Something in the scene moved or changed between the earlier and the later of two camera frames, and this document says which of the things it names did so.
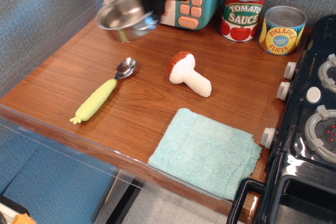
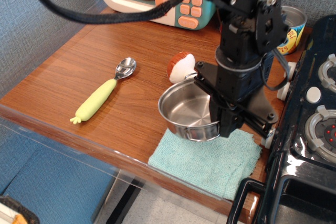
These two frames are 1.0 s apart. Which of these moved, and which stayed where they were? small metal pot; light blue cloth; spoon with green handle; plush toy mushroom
Moved: small metal pot
Stayed: spoon with green handle; light blue cloth; plush toy mushroom
